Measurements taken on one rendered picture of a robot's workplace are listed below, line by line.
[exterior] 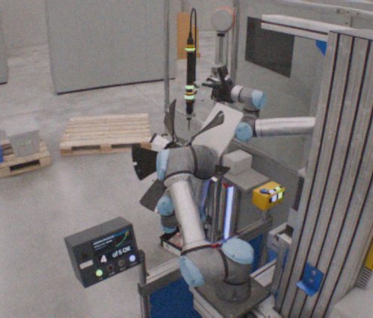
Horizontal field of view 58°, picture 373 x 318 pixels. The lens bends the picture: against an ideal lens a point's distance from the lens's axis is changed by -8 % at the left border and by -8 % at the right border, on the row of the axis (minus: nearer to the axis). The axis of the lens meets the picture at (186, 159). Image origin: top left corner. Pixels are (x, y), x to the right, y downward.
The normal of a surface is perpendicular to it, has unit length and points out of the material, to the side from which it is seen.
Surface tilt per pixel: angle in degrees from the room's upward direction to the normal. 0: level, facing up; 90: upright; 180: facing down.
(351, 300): 0
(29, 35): 90
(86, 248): 75
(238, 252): 7
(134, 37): 90
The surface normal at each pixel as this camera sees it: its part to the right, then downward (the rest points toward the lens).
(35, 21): 0.41, 0.43
